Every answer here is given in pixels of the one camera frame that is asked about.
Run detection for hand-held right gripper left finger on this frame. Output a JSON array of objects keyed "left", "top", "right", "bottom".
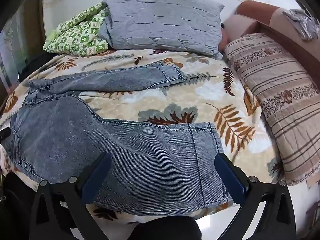
[{"left": 29, "top": 152, "right": 112, "bottom": 240}]

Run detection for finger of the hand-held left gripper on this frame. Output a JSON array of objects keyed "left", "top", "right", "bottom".
[{"left": 0, "top": 127, "right": 11, "bottom": 142}]

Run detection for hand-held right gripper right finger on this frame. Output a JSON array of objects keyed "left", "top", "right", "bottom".
[{"left": 214, "top": 152, "right": 298, "bottom": 240}]

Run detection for grey-blue denim pants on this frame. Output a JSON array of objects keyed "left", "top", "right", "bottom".
[{"left": 2, "top": 62, "right": 234, "bottom": 217}]

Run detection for leaf print blanket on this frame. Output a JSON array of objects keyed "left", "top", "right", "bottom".
[{"left": 0, "top": 47, "right": 285, "bottom": 225}]

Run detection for striped floral pillow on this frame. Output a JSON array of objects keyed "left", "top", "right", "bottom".
[{"left": 224, "top": 33, "right": 320, "bottom": 186}]

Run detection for dark wooden cabinet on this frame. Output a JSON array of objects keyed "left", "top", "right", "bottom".
[{"left": 0, "top": 0, "right": 45, "bottom": 110}]

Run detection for green patterned blanket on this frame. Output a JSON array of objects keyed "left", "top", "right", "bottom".
[{"left": 42, "top": 2, "right": 112, "bottom": 56}]

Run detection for brown pink sofa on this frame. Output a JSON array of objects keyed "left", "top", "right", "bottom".
[{"left": 221, "top": 0, "right": 320, "bottom": 80}]

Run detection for grey quilted pillow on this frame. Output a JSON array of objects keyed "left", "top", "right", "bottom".
[{"left": 98, "top": 0, "right": 225, "bottom": 60}]

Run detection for grey crumpled cloth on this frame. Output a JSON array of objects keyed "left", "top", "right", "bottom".
[{"left": 282, "top": 9, "right": 319, "bottom": 41}]

